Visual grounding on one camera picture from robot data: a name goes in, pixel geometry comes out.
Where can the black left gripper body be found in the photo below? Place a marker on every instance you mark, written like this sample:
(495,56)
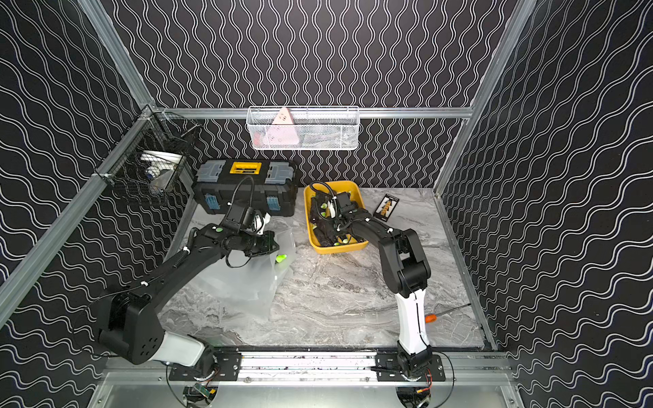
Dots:
(268,242)

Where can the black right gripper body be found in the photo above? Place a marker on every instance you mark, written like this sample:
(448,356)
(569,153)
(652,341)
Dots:
(334,221)

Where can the clear zip-top bag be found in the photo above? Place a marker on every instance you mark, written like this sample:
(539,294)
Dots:
(254,286)

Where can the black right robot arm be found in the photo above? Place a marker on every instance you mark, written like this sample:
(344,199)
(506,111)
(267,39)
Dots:
(404,268)

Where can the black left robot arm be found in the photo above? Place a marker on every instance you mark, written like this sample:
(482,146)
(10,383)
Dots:
(127,322)

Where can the stack of clear zip-top bags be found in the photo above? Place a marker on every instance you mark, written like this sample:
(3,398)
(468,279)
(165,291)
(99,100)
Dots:
(213,280)

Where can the pile of toy eggplants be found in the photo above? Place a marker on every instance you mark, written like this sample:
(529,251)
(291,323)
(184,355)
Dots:
(327,235)

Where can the yellow plastic bin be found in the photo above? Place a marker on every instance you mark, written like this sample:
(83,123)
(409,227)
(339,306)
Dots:
(307,195)

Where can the small black picture card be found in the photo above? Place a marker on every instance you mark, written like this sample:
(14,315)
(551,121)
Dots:
(386,207)

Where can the black toolbox with blue latches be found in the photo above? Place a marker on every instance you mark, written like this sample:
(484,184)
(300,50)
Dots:
(270,186)

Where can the pink triangular card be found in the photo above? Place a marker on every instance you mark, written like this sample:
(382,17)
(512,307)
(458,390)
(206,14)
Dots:
(282,132)

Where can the white wire basket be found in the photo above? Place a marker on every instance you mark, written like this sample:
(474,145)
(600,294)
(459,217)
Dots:
(320,128)

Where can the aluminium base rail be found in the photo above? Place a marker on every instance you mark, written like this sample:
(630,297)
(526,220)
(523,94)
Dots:
(356,369)

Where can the black wire basket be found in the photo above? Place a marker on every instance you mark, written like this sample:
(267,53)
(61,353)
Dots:
(147,173)

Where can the orange handled screwdriver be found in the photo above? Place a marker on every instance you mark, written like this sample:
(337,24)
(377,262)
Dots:
(431,318)

